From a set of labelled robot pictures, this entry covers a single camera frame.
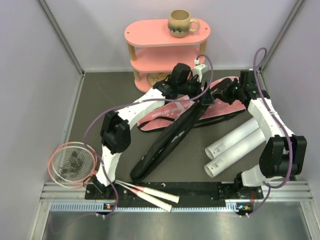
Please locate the pink racket bag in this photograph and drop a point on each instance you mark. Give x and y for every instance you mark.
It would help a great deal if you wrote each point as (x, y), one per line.
(162, 117)

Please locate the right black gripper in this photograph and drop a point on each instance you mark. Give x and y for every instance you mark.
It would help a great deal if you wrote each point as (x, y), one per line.
(223, 94)

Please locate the pink three-tier shelf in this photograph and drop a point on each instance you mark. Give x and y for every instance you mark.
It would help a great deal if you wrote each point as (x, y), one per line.
(153, 49)

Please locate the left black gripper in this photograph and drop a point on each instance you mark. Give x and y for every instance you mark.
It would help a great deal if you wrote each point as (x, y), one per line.
(198, 90)

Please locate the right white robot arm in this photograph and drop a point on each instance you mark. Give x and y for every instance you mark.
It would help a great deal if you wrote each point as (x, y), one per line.
(284, 153)

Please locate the beige ceramic mug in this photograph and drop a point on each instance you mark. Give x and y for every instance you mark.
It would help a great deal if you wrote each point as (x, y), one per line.
(180, 23)

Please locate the pink badminton racket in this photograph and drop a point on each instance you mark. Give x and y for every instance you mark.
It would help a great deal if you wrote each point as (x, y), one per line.
(70, 162)

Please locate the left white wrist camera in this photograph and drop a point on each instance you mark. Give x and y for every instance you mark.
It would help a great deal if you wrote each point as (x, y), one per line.
(199, 70)

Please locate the white shuttlecock tube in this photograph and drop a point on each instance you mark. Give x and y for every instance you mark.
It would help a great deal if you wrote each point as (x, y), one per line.
(232, 138)
(235, 153)

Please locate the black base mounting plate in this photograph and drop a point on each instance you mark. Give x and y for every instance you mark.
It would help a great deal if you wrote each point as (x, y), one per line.
(178, 194)

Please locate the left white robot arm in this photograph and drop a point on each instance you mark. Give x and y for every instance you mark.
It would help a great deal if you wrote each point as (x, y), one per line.
(118, 121)

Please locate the black Crossway racket bag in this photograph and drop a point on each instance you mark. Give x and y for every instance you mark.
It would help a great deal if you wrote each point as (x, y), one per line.
(171, 137)

